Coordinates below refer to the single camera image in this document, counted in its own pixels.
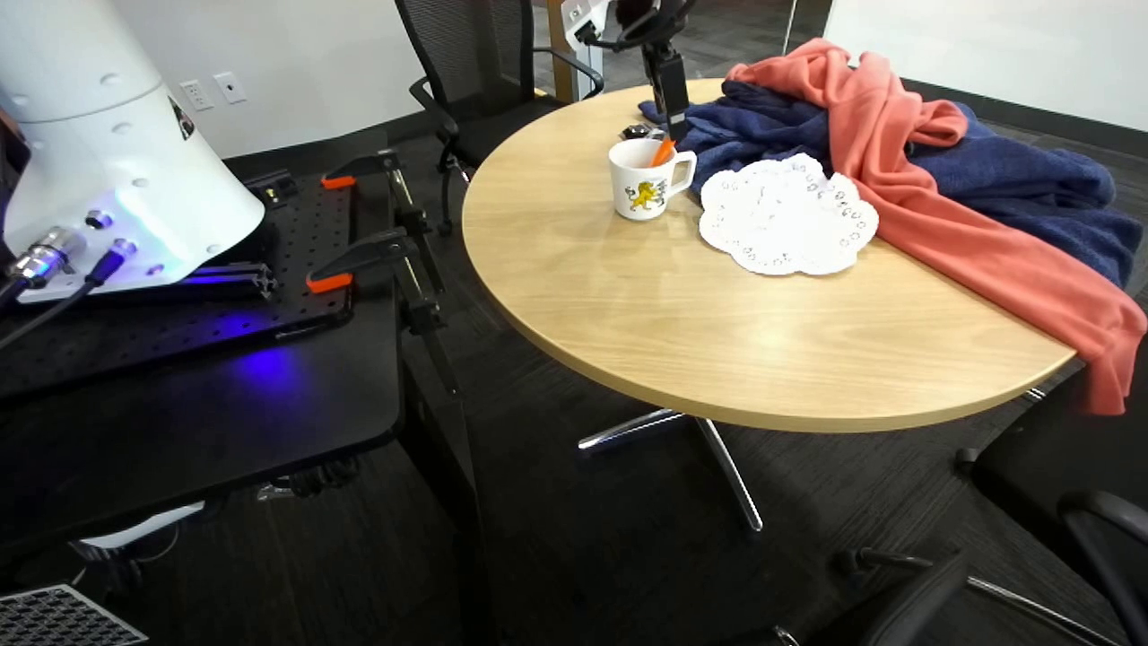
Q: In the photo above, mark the white lace doily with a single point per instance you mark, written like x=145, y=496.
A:
x=785, y=216

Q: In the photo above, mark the orange handled clamp lower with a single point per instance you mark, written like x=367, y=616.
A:
x=313, y=256

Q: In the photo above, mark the orange handled clamp upper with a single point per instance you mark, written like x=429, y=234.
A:
x=350, y=174

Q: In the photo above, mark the orange handled clamp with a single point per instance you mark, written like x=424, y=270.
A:
x=350, y=174
x=313, y=256

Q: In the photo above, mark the white ceramic mug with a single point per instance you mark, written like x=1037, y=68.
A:
x=638, y=186

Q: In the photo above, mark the orange cloth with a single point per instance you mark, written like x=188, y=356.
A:
x=874, y=118

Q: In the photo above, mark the orange marker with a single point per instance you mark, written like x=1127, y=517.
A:
x=663, y=153

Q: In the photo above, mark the black mesh office chair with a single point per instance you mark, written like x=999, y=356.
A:
x=479, y=79

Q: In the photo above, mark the black camera tripod stand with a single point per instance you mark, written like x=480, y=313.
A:
x=649, y=27

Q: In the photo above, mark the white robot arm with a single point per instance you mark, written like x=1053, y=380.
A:
x=112, y=160

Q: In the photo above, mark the round wooden table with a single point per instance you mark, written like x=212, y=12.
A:
x=655, y=313

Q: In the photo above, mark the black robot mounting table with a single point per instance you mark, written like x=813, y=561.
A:
x=117, y=414

